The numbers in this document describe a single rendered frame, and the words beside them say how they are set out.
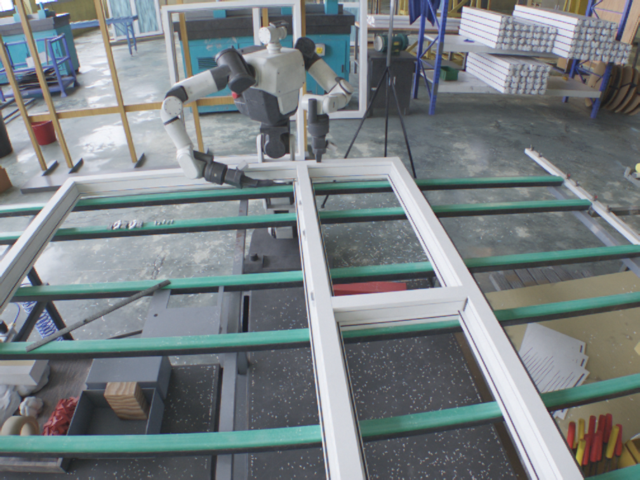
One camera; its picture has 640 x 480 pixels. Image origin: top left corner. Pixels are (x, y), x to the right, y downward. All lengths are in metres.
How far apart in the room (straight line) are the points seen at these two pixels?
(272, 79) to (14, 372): 1.41
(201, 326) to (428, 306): 0.63
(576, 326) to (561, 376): 0.27
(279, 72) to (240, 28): 3.43
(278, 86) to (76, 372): 1.32
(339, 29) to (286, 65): 3.45
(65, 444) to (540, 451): 1.02
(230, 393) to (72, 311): 1.84
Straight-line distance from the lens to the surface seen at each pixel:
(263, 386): 1.32
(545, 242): 3.29
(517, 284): 2.25
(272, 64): 1.72
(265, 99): 1.77
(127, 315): 2.56
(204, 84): 1.64
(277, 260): 2.38
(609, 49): 6.01
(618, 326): 1.77
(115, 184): 1.90
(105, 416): 1.40
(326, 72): 1.93
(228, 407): 1.02
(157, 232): 1.60
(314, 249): 1.24
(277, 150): 1.91
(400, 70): 5.21
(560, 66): 9.36
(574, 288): 1.84
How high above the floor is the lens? 1.69
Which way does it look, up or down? 36 degrees down
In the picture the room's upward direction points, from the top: straight up
